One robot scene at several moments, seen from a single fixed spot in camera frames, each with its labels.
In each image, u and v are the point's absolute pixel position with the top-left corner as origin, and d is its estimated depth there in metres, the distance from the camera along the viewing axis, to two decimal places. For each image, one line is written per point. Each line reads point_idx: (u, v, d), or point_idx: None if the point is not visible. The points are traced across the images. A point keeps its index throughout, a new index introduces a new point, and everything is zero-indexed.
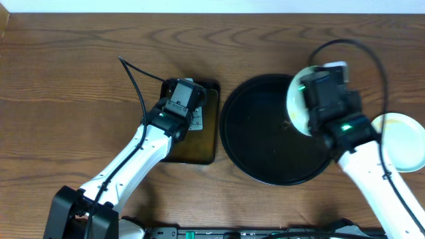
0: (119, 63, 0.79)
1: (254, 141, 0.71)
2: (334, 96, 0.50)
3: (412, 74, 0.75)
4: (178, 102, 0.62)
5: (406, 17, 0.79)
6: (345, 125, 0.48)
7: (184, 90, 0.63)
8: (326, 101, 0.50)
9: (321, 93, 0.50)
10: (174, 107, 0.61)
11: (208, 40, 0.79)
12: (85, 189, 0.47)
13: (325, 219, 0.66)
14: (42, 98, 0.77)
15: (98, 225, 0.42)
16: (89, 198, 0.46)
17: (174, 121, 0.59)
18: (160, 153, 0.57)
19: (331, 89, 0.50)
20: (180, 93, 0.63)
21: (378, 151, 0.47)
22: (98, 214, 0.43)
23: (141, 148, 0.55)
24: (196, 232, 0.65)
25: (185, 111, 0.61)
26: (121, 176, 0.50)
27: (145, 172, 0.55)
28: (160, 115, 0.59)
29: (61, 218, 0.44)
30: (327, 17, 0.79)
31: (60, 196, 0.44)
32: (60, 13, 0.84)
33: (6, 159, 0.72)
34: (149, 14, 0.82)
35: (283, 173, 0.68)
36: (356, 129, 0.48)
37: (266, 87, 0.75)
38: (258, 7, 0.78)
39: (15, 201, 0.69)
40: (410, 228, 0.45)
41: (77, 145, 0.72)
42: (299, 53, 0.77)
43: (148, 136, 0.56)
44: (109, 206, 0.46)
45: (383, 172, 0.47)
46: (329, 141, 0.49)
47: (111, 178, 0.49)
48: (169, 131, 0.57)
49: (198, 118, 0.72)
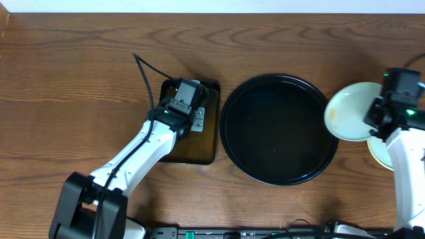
0: (119, 63, 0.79)
1: (254, 141, 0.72)
2: (411, 91, 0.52)
3: None
4: (182, 100, 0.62)
5: (406, 17, 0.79)
6: (410, 110, 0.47)
7: (187, 89, 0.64)
8: (402, 90, 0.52)
9: (401, 82, 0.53)
10: (178, 106, 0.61)
11: (208, 40, 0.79)
12: (95, 176, 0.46)
13: (325, 219, 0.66)
14: (42, 98, 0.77)
15: (109, 209, 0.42)
16: (99, 184, 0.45)
17: (179, 118, 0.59)
18: (166, 147, 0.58)
19: (412, 85, 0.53)
20: (183, 91, 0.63)
21: None
22: (109, 199, 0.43)
23: (147, 141, 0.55)
24: (196, 232, 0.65)
25: (188, 109, 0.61)
26: (130, 165, 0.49)
27: (151, 164, 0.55)
28: (165, 111, 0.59)
29: (70, 205, 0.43)
30: (327, 17, 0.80)
31: (70, 182, 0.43)
32: (60, 13, 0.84)
33: (6, 159, 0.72)
34: (149, 14, 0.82)
35: (283, 174, 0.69)
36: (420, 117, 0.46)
37: (266, 88, 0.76)
38: (258, 7, 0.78)
39: (15, 201, 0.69)
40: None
41: (78, 145, 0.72)
42: (299, 53, 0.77)
43: (154, 130, 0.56)
44: (119, 191, 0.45)
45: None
46: (388, 117, 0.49)
47: (120, 166, 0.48)
48: (175, 126, 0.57)
49: (200, 120, 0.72)
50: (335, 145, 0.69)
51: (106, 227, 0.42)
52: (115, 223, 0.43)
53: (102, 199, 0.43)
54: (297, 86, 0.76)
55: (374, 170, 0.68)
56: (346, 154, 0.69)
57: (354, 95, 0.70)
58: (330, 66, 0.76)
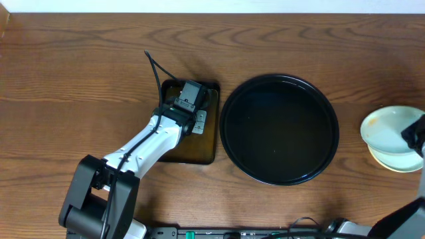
0: (120, 63, 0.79)
1: (255, 141, 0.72)
2: None
3: (412, 74, 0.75)
4: (186, 99, 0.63)
5: (406, 18, 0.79)
6: None
7: (191, 89, 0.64)
8: None
9: None
10: (183, 105, 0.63)
11: (208, 40, 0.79)
12: (108, 159, 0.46)
13: (325, 219, 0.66)
14: (42, 98, 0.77)
15: (122, 190, 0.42)
16: (112, 167, 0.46)
17: (184, 115, 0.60)
18: (172, 140, 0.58)
19: None
20: (188, 91, 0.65)
21: None
22: (121, 180, 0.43)
23: (155, 132, 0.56)
24: (196, 232, 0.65)
25: (192, 108, 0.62)
26: (140, 152, 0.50)
27: (159, 155, 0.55)
28: (170, 109, 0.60)
29: (82, 187, 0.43)
30: (327, 17, 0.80)
31: (84, 164, 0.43)
32: (60, 14, 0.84)
33: (6, 159, 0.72)
34: (149, 14, 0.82)
35: (283, 173, 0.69)
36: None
37: (266, 87, 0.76)
38: (259, 7, 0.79)
39: (15, 201, 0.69)
40: None
41: (78, 145, 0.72)
42: (299, 53, 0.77)
43: (162, 123, 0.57)
44: (131, 172, 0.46)
45: None
46: None
47: (131, 151, 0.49)
48: (182, 121, 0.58)
49: (201, 123, 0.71)
50: (335, 146, 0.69)
51: (118, 208, 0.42)
52: (128, 204, 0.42)
53: (114, 181, 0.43)
54: (297, 86, 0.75)
55: (375, 170, 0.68)
56: (346, 155, 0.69)
57: (402, 114, 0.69)
58: (330, 66, 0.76)
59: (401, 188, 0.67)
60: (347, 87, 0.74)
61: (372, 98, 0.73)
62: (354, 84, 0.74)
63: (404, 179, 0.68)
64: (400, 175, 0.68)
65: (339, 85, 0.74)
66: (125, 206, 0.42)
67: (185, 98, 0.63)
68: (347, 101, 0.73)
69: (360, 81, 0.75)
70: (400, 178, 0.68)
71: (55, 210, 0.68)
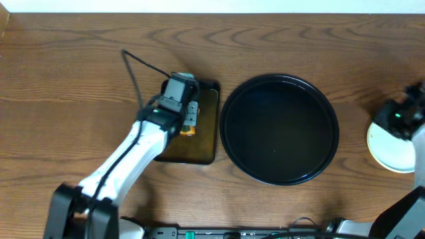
0: (120, 63, 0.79)
1: (254, 141, 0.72)
2: None
3: (412, 74, 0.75)
4: (172, 97, 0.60)
5: (406, 18, 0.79)
6: None
7: (176, 86, 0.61)
8: None
9: None
10: (169, 103, 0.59)
11: (208, 40, 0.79)
12: (84, 185, 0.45)
13: (325, 219, 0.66)
14: (42, 98, 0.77)
15: (99, 221, 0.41)
16: (89, 194, 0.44)
17: (170, 117, 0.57)
18: (155, 149, 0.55)
19: None
20: (172, 88, 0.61)
21: None
22: (98, 209, 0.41)
23: (137, 144, 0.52)
24: (196, 232, 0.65)
25: (178, 107, 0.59)
26: (119, 172, 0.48)
27: (141, 167, 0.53)
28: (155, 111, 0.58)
29: (58, 220, 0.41)
30: (327, 17, 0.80)
31: (58, 194, 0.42)
32: (60, 14, 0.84)
33: (6, 159, 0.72)
34: (149, 13, 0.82)
35: (283, 174, 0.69)
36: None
37: (265, 87, 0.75)
38: (259, 7, 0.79)
39: (15, 201, 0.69)
40: None
41: (78, 145, 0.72)
42: (299, 53, 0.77)
43: (143, 132, 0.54)
44: (109, 200, 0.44)
45: None
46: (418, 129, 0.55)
47: (109, 173, 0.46)
48: (165, 125, 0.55)
49: (193, 115, 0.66)
50: (335, 147, 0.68)
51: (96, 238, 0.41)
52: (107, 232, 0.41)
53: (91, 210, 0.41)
54: (297, 86, 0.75)
55: (374, 170, 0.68)
56: (346, 155, 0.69)
57: None
58: (330, 66, 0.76)
59: (401, 188, 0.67)
60: (347, 87, 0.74)
61: (372, 98, 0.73)
62: (354, 84, 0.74)
63: (404, 178, 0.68)
64: (400, 175, 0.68)
65: (339, 85, 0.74)
66: (104, 238, 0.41)
67: (170, 96, 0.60)
68: (346, 101, 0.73)
69: (361, 81, 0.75)
70: (400, 178, 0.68)
71: None
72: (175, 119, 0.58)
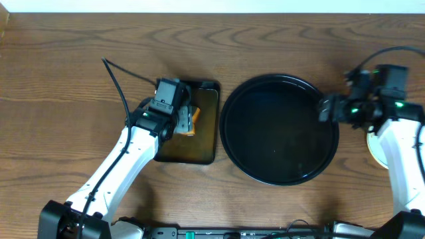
0: (119, 63, 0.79)
1: (254, 141, 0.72)
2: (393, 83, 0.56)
3: (412, 74, 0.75)
4: (163, 100, 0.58)
5: (406, 18, 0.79)
6: (398, 103, 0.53)
7: (167, 90, 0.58)
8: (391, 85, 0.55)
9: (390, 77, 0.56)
10: (159, 107, 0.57)
11: (208, 40, 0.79)
12: (72, 201, 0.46)
13: (325, 219, 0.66)
14: (42, 98, 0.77)
15: (89, 236, 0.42)
16: (78, 210, 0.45)
17: (160, 119, 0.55)
18: (147, 155, 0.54)
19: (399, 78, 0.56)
20: (163, 91, 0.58)
21: (416, 129, 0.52)
22: (87, 226, 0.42)
23: (127, 152, 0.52)
24: (196, 232, 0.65)
25: (170, 109, 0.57)
26: (108, 184, 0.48)
27: (133, 174, 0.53)
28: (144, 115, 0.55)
29: (49, 236, 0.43)
30: (327, 17, 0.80)
31: (48, 212, 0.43)
32: (60, 14, 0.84)
33: (6, 159, 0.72)
34: (149, 13, 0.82)
35: (283, 174, 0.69)
36: (407, 109, 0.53)
37: (265, 87, 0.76)
38: (259, 7, 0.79)
39: (15, 201, 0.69)
40: (416, 185, 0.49)
41: (78, 145, 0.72)
42: (299, 53, 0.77)
43: (133, 139, 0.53)
44: (97, 216, 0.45)
45: (414, 142, 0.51)
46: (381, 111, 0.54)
47: (97, 187, 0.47)
48: (155, 130, 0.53)
49: (185, 120, 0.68)
50: (335, 147, 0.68)
51: None
52: None
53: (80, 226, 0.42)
54: (297, 86, 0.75)
55: (374, 170, 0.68)
56: (346, 155, 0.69)
57: None
58: (330, 66, 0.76)
59: None
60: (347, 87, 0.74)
61: None
62: None
63: None
64: None
65: (339, 85, 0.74)
66: None
67: (161, 99, 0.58)
68: None
69: None
70: None
71: None
72: (165, 123, 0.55)
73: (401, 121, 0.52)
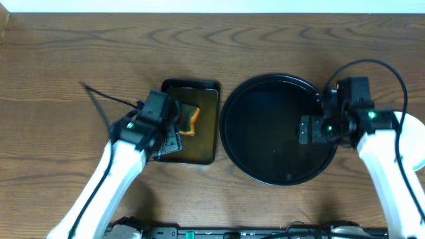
0: (119, 63, 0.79)
1: (254, 141, 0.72)
2: (360, 93, 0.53)
3: (412, 74, 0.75)
4: (150, 111, 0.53)
5: (406, 18, 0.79)
6: (370, 113, 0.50)
7: (156, 100, 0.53)
8: (358, 96, 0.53)
9: (354, 87, 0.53)
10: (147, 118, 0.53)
11: (208, 40, 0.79)
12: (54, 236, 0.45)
13: (325, 219, 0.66)
14: (42, 98, 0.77)
15: None
16: None
17: (147, 129, 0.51)
18: (133, 171, 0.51)
19: (366, 87, 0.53)
20: (153, 102, 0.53)
21: (395, 142, 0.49)
22: None
23: (109, 174, 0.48)
24: (196, 232, 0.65)
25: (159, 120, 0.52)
26: (92, 212, 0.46)
27: (122, 191, 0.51)
28: (129, 126, 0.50)
29: None
30: (327, 17, 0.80)
31: None
32: (60, 14, 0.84)
33: (6, 159, 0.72)
34: (149, 13, 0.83)
35: (283, 173, 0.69)
36: (380, 119, 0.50)
37: (265, 88, 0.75)
38: (259, 7, 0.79)
39: (15, 201, 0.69)
40: (407, 206, 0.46)
41: (78, 145, 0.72)
42: (299, 53, 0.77)
43: (116, 157, 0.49)
44: None
45: (395, 157, 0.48)
46: (353, 123, 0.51)
47: (79, 219, 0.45)
48: (141, 143, 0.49)
49: (173, 137, 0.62)
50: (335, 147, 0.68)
51: None
52: None
53: None
54: (297, 86, 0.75)
55: None
56: (346, 155, 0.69)
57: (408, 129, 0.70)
58: (330, 66, 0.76)
59: None
60: None
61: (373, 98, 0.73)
62: None
63: None
64: None
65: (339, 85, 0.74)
66: None
67: (150, 109, 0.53)
68: None
69: None
70: None
71: (55, 210, 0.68)
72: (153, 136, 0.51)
73: (378, 136, 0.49)
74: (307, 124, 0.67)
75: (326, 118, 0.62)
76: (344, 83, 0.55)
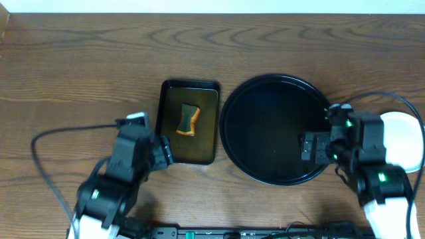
0: (120, 63, 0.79)
1: (254, 142, 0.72)
2: (372, 141, 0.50)
3: (412, 74, 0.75)
4: (120, 162, 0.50)
5: (404, 18, 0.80)
6: (381, 175, 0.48)
7: (125, 148, 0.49)
8: (368, 144, 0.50)
9: (366, 135, 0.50)
10: (119, 170, 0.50)
11: (208, 40, 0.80)
12: None
13: (325, 218, 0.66)
14: (42, 98, 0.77)
15: None
16: None
17: (117, 190, 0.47)
18: None
19: (378, 135, 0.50)
20: (121, 149, 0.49)
21: (407, 213, 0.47)
22: None
23: None
24: (196, 232, 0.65)
25: (130, 173, 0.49)
26: None
27: None
28: (95, 193, 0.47)
29: None
30: (327, 17, 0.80)
31: None
32: (60, 14, 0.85)
33: (6, 159, 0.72)
34: (149, 14, 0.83)
35: (283, 174, 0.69)
36: (391, 182, 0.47)
37: (266, 88, 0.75)
38: (258, 8, 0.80)
39: (16, 201, 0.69)
40: None
41: (78, 145, 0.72)
42: (299, 53, 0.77)
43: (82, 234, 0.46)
44: None
45: (406, 233, 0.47)
46: (362, 185, 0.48)
47: None
48: (112, 210, 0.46)
49: (161, 157, 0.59)
50: None
51: None
52: None
53: None
54: (297, 86, 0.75)
55: None
56: None
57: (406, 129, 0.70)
58: (330, 66, 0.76)
59: None
60: (347, 87, 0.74)
61: (373, 99, 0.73)
62: (354, 84, 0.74)
63: None
64: None
65: (339, 85, 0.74)
66: None
67: (119, 159, 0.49)
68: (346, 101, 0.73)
69: (361, 81, 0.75)
70: None
71: (55, 210, 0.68)
72: (125, 197, 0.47)
73: (389, 208, 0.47)
74: (311, 142, 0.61)
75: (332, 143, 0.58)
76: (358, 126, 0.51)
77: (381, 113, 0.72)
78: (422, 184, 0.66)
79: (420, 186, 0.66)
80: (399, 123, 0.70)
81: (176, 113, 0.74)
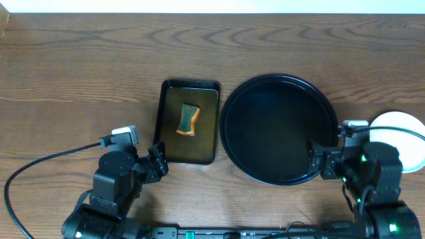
0: (119, 63, 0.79)
1: (254, 142, 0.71)
2: (386, 185, 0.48)
3: (412, 74, 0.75)
4: (102, 197, 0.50)
5: (403, 18, 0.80)
6: (391, 225, 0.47)
7: (105, 185, 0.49)
8: (383, 188, 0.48)
9: (382, 178, 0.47)
10: (101, 205, 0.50)
11: (208, 40, 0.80)
12: None
13: (325, 218, 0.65)
14: (42, 98, 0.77)
15: None
16: None
17: (101, 226, 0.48)
18: None
19: (394, 179, 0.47)
20: (101, 187, 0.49)
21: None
22: None
23: None
24: (196, 232, 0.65)
25: (113, 207, 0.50)
26: None
27: None
28: (78, 234, 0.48)
29: None
30: (326, 17, 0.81)
31: None
32: (60, 14, 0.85)
33: (6, 159, 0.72)
34: (149, 14, 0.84)
35: (283, 173, 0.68)
36: (400, 232, 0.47)
37: (266, 88, 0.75)
38: (257, 7, 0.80)
39: (14, 202, 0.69)
40: None
41: (77, 145, 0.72)
42: (300, 53, 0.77)
43: None
44: None
45: None
46: (370, 230, 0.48)
47: None
48: None
49: (153, 171, 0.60)
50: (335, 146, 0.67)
51: None
52: None
53: None
54: (297, 86, 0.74)
55: None
56: None
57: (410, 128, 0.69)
58: (330, 66, 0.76)
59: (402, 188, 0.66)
60: (347, 87, 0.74)
61: (373, 98, 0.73)
62: (354, 84, 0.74)
63: (405, 178, 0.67)
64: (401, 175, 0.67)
65: (338, 85, 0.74)
66: None
67: (100, 195, 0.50)
68: (347, 101, 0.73)
69: (361, 81, 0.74)
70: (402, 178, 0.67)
71: (54, 210, 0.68)
72: (111, 234, 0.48)
73: None
74: (320, 157, 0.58)
75: (342, 165, 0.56)
76: (374, 166, 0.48)
77: (382, 113, 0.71)
78: (423, 184, 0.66)
79: (421, 186, 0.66)
80: (402, 123, 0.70)
81: (176, 113, 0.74)
